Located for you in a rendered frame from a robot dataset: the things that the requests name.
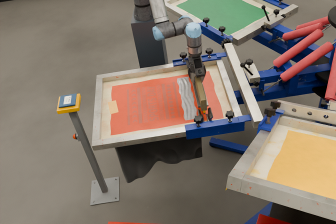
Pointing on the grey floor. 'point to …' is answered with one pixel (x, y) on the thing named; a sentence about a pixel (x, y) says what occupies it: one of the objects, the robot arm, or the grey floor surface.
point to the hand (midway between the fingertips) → (197, 82)
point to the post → (101, 196)
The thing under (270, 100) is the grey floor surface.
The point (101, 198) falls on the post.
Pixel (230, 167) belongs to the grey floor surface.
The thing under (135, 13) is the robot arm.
